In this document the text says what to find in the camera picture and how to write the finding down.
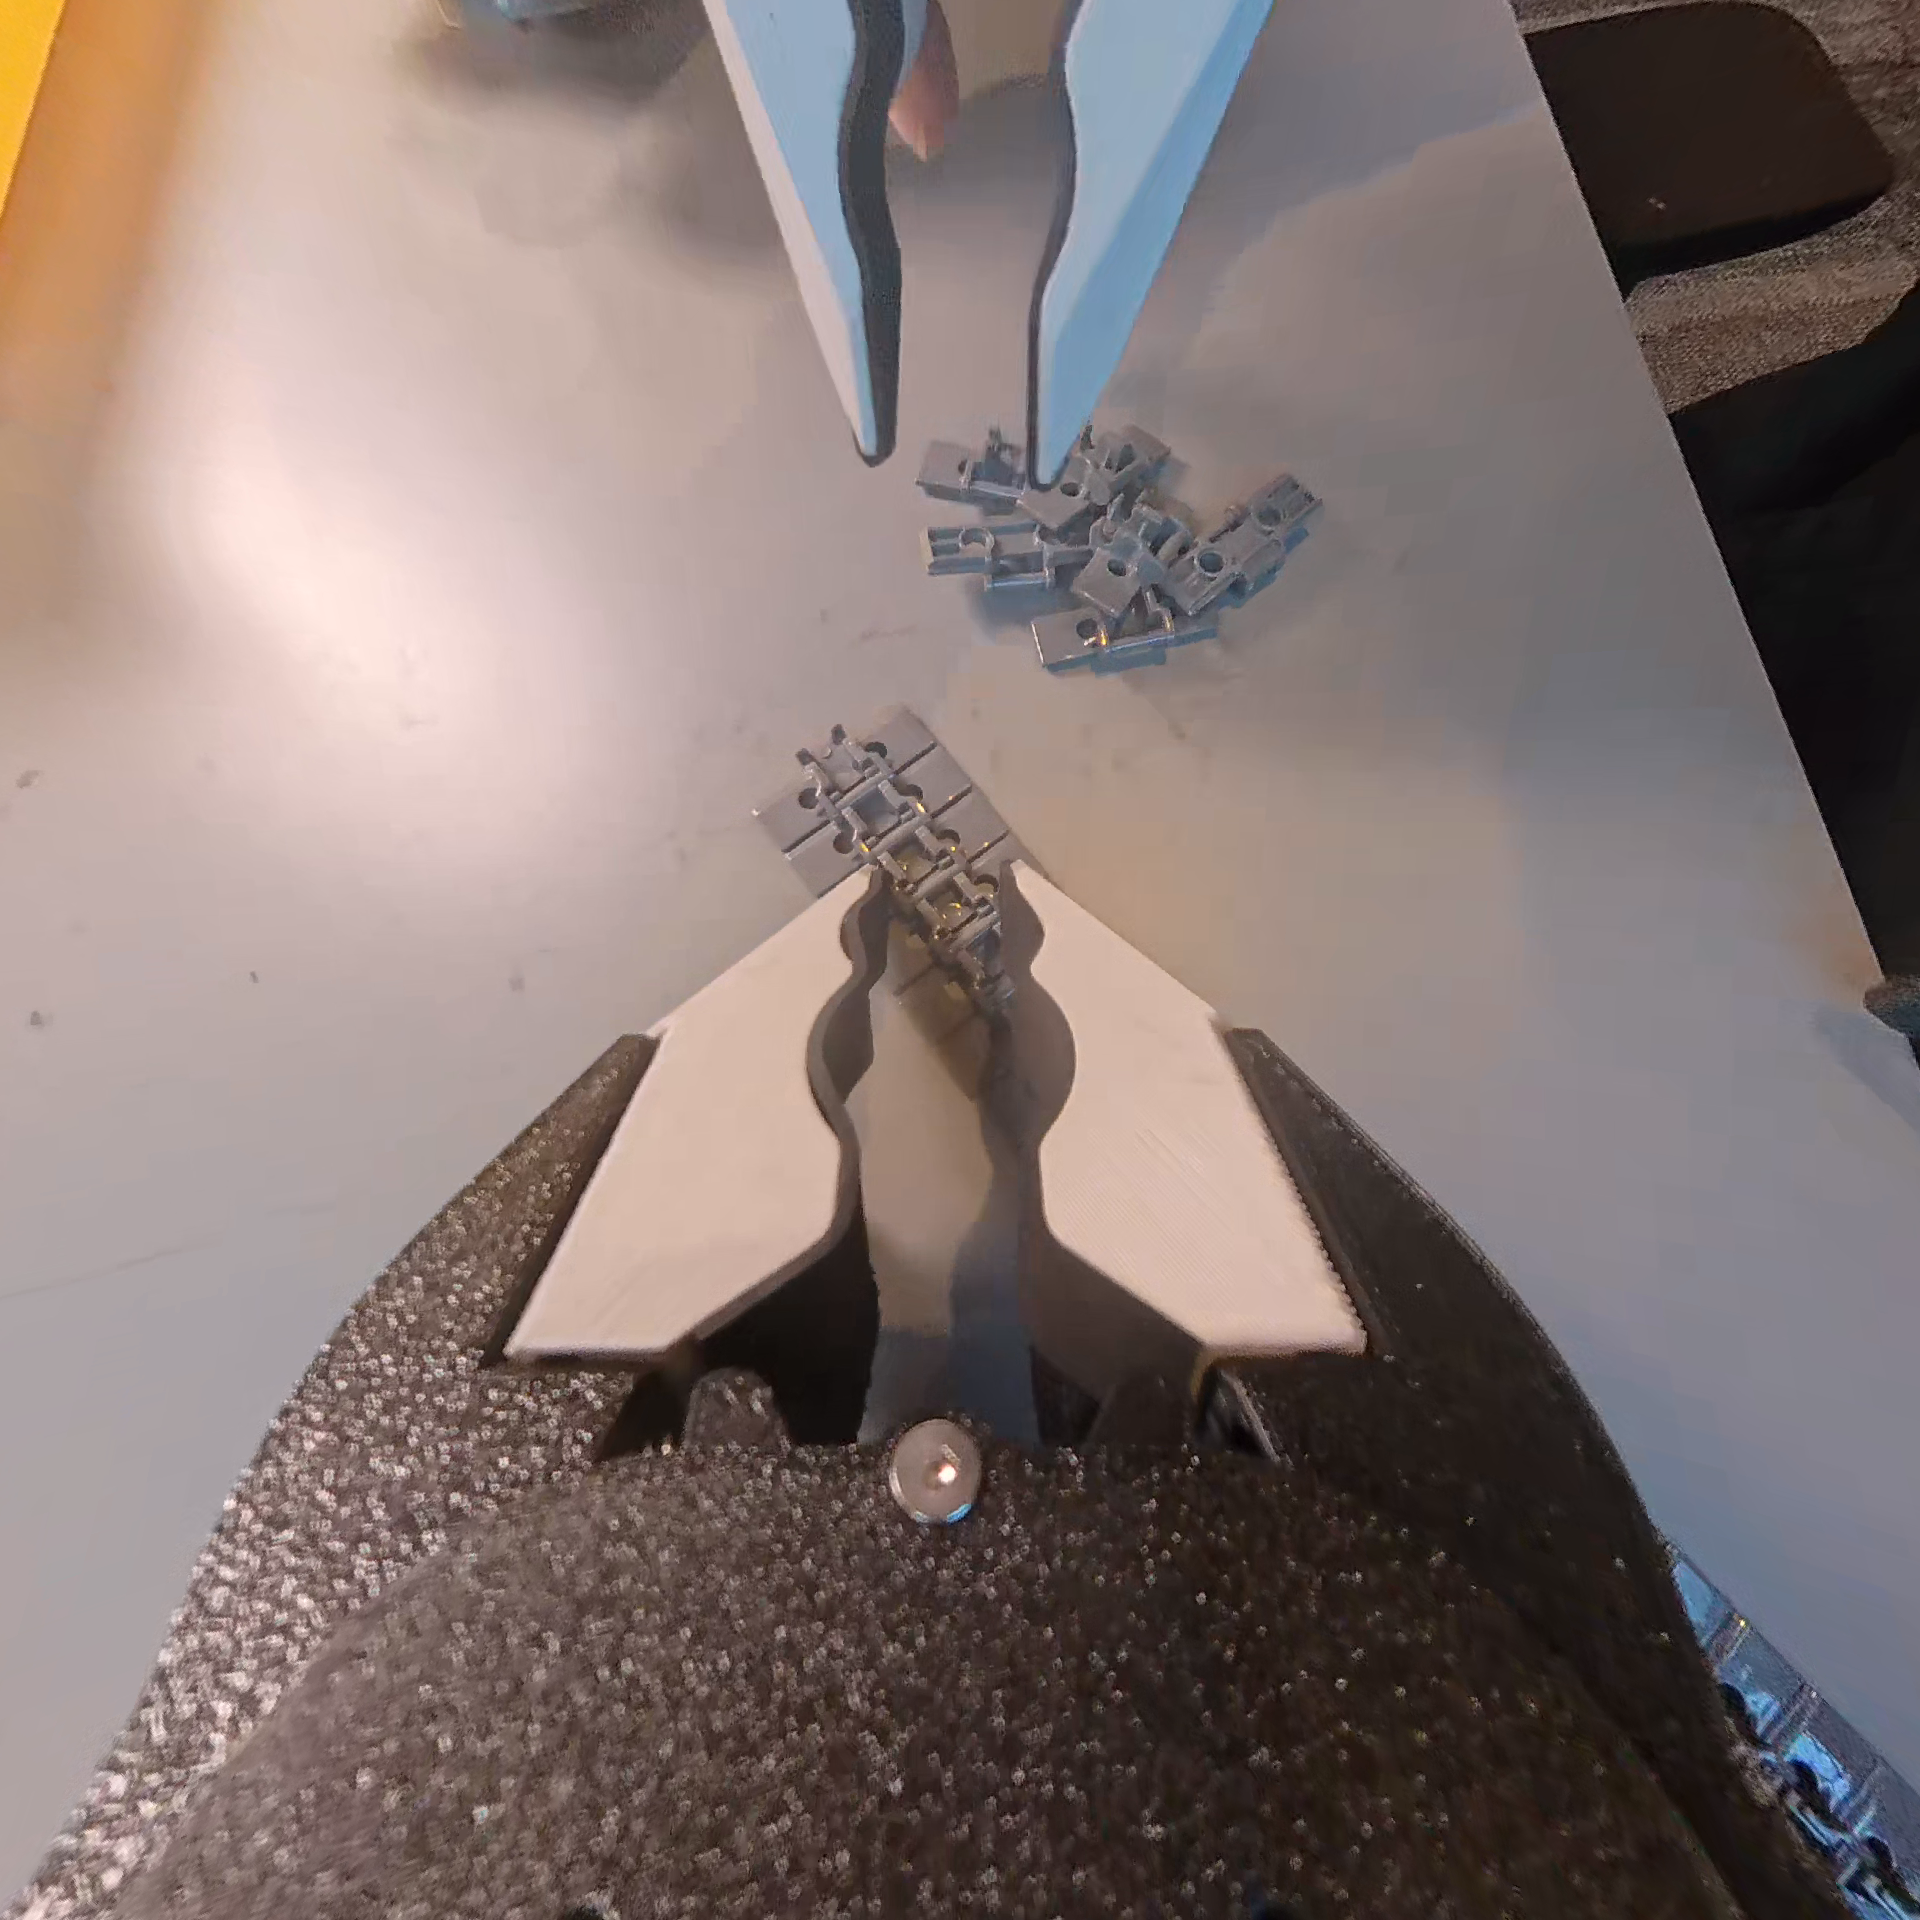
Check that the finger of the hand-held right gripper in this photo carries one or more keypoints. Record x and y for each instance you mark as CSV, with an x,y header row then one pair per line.
x,y
1155,150
796,150

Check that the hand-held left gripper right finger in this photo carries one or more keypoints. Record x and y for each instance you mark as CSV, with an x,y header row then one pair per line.
x,y
1201,1183

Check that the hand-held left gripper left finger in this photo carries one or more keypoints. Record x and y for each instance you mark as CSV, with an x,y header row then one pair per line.
x,y
704,1183

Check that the pile of grey track pieces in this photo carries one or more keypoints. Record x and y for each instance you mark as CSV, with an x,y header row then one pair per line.
x,y
1119,571

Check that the person's right hand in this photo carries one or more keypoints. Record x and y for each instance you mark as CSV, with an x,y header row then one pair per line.
x,y
927,98

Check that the dark rounded object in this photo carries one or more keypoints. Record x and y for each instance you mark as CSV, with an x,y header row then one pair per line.
x,y
1697,118

